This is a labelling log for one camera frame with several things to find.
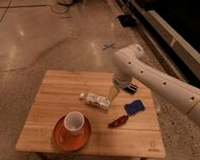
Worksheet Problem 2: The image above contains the white cup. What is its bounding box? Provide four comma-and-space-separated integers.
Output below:
64, 111, 85, 136

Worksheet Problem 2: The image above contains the orange plate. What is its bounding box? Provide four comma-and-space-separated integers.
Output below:
53, 117, 91, 152

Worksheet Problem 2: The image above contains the blue sponge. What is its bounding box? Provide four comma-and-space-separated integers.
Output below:
124, 100, 145, 116

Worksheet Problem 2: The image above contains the black floor mat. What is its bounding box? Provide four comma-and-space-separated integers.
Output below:
117, 14, 136, 28

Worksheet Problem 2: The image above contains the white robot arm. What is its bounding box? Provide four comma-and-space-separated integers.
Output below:
112, 43, 200, 127

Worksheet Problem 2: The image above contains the black rectangular block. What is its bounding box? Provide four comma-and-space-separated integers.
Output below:
124, 84, 138, 94

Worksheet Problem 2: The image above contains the wooden table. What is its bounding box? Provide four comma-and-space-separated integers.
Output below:
15, 70, 166, 158

